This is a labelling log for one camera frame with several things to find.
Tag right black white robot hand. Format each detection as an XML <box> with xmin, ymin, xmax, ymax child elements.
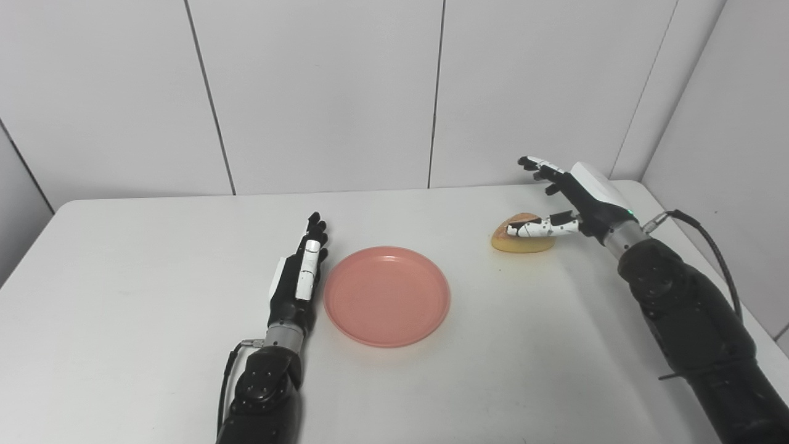
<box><xmin>506</xmin><ymin>155</ymin><xmax>639</xmax><ymax>245</ymax></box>

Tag golden bread roll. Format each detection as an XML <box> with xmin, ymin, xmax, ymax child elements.
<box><xmin>491</xmin><ymin>212</ymin><xmax>557</xmax><ymax>254</ymax></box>

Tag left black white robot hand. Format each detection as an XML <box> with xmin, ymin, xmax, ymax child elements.
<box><xmin>268</xmin><ymin>212</ymin><xmax>330</xmax><ymax>337</ymax></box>

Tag pink round plate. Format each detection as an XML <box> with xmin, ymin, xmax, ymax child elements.
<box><xmin>324</xmin><ymin>246</ymin><xmax>451</xmax><ymax>348</ymax></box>

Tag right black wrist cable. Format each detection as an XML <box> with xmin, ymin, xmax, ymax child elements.
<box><xmin>642</xmin><ymin>210</ymin><xmax>744</xmax><ymax>324</ymax></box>

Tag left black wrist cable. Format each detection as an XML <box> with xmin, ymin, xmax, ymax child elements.
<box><xmin>216</xmin><ymin>338</ymin><xmax>266</xmax><ymax>435</ymax></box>

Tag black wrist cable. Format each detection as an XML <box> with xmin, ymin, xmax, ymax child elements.
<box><xmin>216</xmin><ymin>338</ymin><xmax>266</xmax><ymax>435</ymax></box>
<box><xmin>642</xmin><ymin>210</ymin><xmax>744</xmax><ymax>324</ymax></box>

